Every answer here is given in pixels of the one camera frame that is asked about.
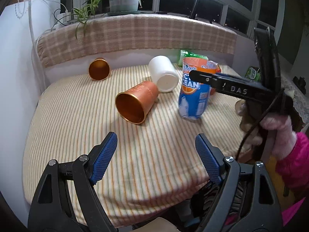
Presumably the blue orange drink cup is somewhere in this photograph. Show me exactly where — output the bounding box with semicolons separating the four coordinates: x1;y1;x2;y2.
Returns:
178;57;220;120

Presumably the white plastic cup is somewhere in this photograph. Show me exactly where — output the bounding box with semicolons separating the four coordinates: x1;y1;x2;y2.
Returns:
148;55;179;93

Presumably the large copper cup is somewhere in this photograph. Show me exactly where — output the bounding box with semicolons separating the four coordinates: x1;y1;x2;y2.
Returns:
115;81;159;125

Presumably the small copper cup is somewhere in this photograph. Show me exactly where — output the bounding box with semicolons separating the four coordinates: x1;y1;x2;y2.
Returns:
88;58;111;81

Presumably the person's hand at bottom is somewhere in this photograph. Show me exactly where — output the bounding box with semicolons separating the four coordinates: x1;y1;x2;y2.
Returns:
134;217;179;232

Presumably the green white carton box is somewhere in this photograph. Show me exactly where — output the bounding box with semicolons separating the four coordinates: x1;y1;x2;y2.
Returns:
244;66;261;82

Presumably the white lace cloth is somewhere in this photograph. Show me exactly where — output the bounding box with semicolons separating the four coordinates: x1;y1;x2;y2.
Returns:
281;72;308;124

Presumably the pink fuzzy sleeve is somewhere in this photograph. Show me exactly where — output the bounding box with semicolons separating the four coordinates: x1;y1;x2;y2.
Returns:
260;114;308;231

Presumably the striped yellow table cloth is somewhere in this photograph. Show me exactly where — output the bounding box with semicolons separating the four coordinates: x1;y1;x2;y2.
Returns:
23;66;243;227

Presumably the potted spider plant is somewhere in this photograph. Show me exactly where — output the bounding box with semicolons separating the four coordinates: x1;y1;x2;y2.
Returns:
73;0;142;38

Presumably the white cable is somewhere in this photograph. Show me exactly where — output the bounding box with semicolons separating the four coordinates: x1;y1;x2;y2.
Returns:
14;0;73;92

